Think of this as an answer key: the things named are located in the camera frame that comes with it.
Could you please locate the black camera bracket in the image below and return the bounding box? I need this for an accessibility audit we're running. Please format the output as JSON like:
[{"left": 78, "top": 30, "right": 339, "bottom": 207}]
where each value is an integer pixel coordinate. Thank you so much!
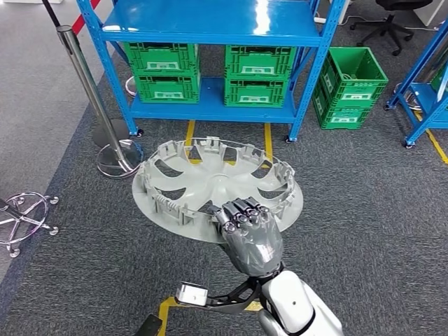
[{"left": 204, "top": 276, "right": 263, "bottom": 316}]

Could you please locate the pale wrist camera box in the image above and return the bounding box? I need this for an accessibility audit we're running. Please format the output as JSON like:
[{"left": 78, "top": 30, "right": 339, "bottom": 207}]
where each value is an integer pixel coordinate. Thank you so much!
[{"left": 176, "top": 283, "right": 209, "bottom": 308}]

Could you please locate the black round stool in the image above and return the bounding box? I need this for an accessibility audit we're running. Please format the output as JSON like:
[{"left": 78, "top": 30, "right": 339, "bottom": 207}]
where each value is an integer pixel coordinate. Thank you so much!
[{"left": 0, "top": 191, "right": 60, "bottom": 258}]

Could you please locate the blue metal shelf rack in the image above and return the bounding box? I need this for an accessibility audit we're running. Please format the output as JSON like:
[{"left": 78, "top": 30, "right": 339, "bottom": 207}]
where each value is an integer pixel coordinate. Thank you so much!
[
  {"left": 384, "top": 18, "right": 448, "bottom": 149},
  {"left": 76, "top": 0, "right": 347, "bottom": 142}
]

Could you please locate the grey plastic wheel cover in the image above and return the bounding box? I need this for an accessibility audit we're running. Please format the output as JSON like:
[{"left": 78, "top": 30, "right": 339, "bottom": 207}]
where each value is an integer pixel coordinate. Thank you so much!
[{"left": 131, "top": 135, "right": 304, "bottom": 244}]

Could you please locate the red barrier belt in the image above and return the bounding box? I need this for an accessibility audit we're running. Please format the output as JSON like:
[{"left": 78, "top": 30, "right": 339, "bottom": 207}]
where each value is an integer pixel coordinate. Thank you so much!
[{"left": 72, "top": 0, "right": 102, "bottom": 36}]

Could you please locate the black robot foot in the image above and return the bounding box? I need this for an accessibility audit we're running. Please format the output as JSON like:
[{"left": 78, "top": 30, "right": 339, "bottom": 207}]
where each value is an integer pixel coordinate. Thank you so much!
[{"left": 133, "top": 314, "right": 162, "bottom": 336}]

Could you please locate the chrome stanchion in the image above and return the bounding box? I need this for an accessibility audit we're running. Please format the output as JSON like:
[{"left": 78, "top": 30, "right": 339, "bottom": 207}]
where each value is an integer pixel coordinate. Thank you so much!
[{"left": 56, "top": 25, "right": 144, "bottom": 179}]

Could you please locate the black office chair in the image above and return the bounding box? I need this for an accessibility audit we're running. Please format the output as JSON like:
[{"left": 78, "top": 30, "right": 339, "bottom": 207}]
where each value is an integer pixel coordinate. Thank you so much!
[{"left": 350, "top": 0, "right": 433, "bottom": 57}]

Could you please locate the yellow floor tape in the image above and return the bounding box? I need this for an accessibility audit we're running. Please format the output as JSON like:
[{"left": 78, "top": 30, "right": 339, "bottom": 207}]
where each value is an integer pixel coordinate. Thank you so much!
[
  {"left": 413, "top": 110, "right": 448, "bottom": 165},
  {"left": 184, "top": 120, "right": 274, "bottom": 165},
  {"left": 158, "top": 296, "right": 263, "bottom": 336}
]

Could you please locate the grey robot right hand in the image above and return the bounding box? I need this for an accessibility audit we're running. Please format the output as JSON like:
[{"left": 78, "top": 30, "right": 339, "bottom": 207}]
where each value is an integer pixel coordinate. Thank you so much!
[{"left": 210, "top": 197, "right": 284, "bottom": 279}]

